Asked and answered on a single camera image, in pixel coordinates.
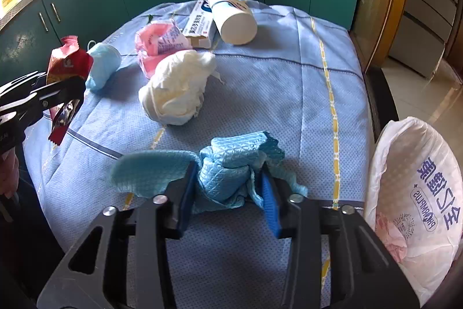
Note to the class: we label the person's left hand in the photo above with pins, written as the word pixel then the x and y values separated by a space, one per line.
pixel 9 173

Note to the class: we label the white striped paper cup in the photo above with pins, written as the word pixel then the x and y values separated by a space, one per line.
pixel 234 20

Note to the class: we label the pink plastic bag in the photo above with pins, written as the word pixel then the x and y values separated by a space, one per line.
pixel 156 41

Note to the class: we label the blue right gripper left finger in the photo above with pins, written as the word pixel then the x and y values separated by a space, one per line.
pixel 187 198

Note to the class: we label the white trash bag bin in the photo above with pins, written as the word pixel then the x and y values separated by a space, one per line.
pixel 414 202

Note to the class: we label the white toothpaste box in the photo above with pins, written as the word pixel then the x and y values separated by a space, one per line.
pixel 200 29

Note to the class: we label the silver refrigerator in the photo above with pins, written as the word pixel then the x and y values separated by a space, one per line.
pixel 423 34

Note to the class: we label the red snack wrapper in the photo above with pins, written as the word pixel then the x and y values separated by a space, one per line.
pixel 66 62

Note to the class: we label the white tissue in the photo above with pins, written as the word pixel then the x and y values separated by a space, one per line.
pixel 175 92

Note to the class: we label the blue textured cloth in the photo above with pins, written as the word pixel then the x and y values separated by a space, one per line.
pixel 227 175

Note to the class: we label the green vegetable scrap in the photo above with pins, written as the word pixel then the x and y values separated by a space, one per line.
pixel 149 18

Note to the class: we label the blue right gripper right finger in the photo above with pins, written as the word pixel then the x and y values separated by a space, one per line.
pixel 271 201

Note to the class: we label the blue checked tablecloth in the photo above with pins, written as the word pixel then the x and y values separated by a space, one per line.
pixel 299 80

